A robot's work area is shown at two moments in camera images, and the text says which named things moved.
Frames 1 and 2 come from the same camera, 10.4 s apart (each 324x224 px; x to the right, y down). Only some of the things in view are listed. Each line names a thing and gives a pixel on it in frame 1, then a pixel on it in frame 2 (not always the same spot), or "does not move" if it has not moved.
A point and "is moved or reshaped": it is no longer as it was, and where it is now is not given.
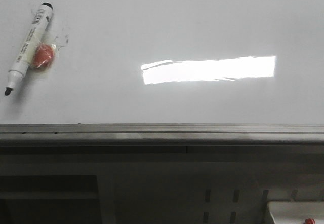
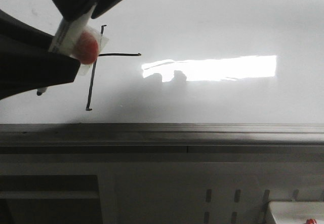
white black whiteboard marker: x=25 y=56 is moved or reshaped
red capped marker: x=310 y=221 does not move
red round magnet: x=43 y=57 is moved or reshaped
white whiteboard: x=166 y=63 does not move
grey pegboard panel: x=203 y=192 does not move
